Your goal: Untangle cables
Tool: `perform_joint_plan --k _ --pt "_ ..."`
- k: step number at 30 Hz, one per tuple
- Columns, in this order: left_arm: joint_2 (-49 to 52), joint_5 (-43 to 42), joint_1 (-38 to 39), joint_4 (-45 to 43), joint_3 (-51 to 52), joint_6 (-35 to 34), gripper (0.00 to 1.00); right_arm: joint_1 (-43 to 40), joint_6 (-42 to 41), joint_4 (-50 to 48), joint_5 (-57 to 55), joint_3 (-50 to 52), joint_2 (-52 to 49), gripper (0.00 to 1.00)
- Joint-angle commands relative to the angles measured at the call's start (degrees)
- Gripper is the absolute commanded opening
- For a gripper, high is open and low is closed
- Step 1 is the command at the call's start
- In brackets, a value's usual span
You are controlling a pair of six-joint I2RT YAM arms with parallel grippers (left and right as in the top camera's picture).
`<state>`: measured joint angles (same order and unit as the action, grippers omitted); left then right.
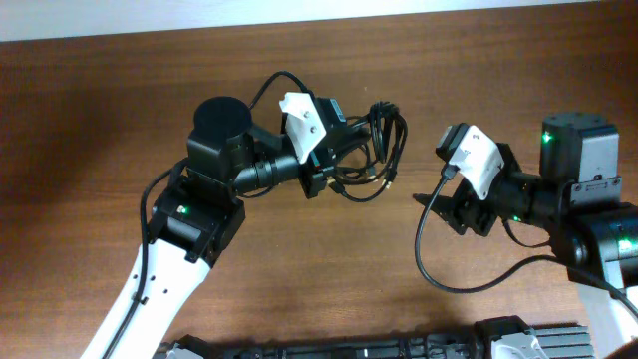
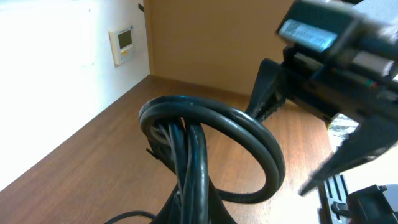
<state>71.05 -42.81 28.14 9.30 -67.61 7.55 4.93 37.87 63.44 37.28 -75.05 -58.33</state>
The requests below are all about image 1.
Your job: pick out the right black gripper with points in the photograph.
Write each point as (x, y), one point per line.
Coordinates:
(464, 209)

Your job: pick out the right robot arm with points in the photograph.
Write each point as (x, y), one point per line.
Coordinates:
(576, 198)

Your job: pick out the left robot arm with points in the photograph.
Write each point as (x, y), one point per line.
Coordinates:
(200, 211)

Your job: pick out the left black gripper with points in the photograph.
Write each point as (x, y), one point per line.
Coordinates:
(313, 180)

